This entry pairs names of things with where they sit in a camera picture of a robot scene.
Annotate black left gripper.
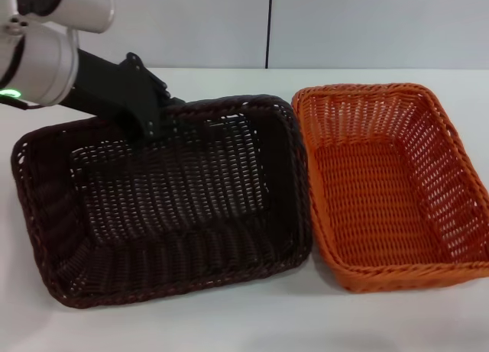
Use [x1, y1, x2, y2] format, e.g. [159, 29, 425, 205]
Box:
[60, 47, 188, 140]

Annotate dark brown woven basket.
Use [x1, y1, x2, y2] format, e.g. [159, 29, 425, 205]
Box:
[10, 93, 313, 311]

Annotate orange woven basket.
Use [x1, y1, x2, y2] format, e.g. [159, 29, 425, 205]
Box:
[290, 82, 489, 294]

